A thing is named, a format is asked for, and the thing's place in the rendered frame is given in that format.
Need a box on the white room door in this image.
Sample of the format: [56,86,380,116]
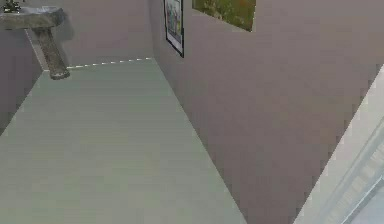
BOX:
[293,64,384,224]

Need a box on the window with green view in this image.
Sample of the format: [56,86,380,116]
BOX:
[191,0,257,33]

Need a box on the dark sink faucet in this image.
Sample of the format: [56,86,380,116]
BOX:
[2,0,22,14]

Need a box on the grey stone pedestal sink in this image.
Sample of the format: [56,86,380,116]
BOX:
[0,6,72,81]

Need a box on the black framed wall picture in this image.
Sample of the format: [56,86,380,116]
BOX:
[163,0,185,58]

